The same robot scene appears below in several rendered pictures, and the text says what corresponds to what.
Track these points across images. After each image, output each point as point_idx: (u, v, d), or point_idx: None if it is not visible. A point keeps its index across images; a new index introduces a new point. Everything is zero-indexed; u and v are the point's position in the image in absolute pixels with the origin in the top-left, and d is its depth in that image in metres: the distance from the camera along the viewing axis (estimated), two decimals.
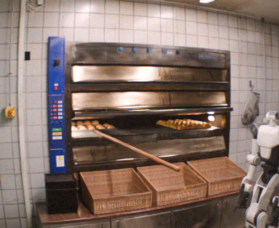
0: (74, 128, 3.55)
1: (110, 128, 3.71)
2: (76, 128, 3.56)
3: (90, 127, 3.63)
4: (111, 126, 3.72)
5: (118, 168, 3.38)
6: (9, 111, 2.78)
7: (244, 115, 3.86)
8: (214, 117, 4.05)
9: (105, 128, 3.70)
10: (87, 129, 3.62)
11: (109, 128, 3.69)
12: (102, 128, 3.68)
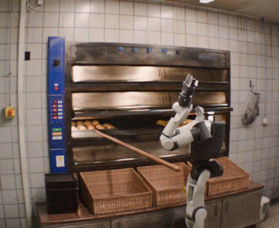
0: (74, 128, 3.55)
1: (110, 128, 3.71)
2: (76, 128, 3.56)
3: (90, 127, 3.63)
4: (111, 126, 3.72)
5: (118, 168, 3.38)
6: (9, 111, 2.78)
7: (244, 115, 3.86)
8: (214, 117, 4.05)
9: (105, 128, 3.70)
10: (87, 129, 3.62)
11: (109, 128, 3.69)
12: (102, 128, 3.68)
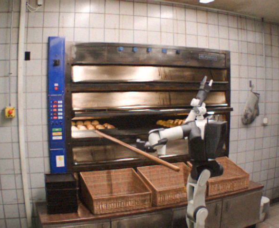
0: (74, 128, 3.55)
1: (110, 128, 3.71)
2: (76, 128, 3.56)
3: (90, 127, 3.63)
4: (111, 126, 3.72)
5: (118, 168, 3.38)
6: (9, 111, 2.78)
7: (244, 115, 3.86)
8: (214, 117, 4.05)
9: (105, 128, 3.70)
10: (87, 129, 3.62)
11: (109, 128, 3.69)
12: (102, 128, 3.68)
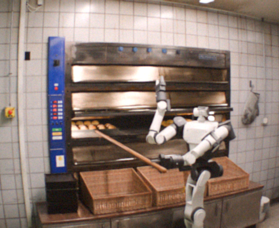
0: (75, 128, 3.56)
1: (111, 128, 3.70)
2: (76, 128, 3.57)
3: (91, 127, 3.64)
4: (112, 126, 3.72)
5: (118, 168, 3.38)
6: (9, 111, 2.78)
7: (244, 115, 3.86)
8: (214, 117, 4.05)
9: (106, 128, 3.69)
10: (88, 129, 3.62)
11: (110, 128, 3.69)
12: (103, 128, 3.68)
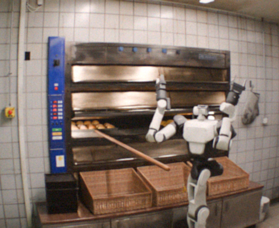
0: (74, 128, 3.59)
1: (110, 127, 3.74)
2: (76, 128, 3.60)
3: (90, 127, 3.67)
4: (111, 125, 3.75)
5: (118, 168, 3.38)
6: (9, 111, 2.78)
7: (244, 115, 3.86)
8: (214, 117, 4.05)
9: (105, 127, 3.72)
10: (87, 128, 3.65)
11: (109, 128, 3.72)
12: (102, 127, 3.71)
